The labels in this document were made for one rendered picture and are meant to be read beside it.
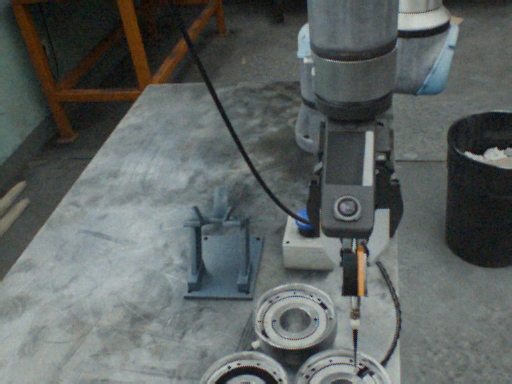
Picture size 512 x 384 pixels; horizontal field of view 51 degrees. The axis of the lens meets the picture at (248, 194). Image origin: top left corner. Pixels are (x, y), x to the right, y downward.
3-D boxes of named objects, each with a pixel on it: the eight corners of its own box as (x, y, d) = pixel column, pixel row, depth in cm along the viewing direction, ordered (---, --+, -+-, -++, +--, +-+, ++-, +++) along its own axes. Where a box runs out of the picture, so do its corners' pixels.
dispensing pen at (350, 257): (342, 373, 59) (340, 220, 58) (342, 360, 63) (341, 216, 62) (362, 374, 59) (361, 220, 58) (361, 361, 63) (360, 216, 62)
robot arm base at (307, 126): (300, 116, 115) (297, 73, 109) (373, 115, 111) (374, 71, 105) (290, 155, 103) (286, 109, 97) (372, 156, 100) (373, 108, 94)
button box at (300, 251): (333, 271, 78) (332, 245, 75) (284, 268, 79) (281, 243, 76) (337, 233, 84) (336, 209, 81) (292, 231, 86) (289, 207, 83)
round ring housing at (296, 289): (309, 292, 75) (308, 271, 73) (354, 345, 67) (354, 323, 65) (242, 324, 72) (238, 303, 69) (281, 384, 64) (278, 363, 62)
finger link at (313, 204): (348, 230, 59) (357, 165, 54) (348, 241, 58) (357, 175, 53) (305, 227, 60) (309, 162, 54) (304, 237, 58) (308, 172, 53)
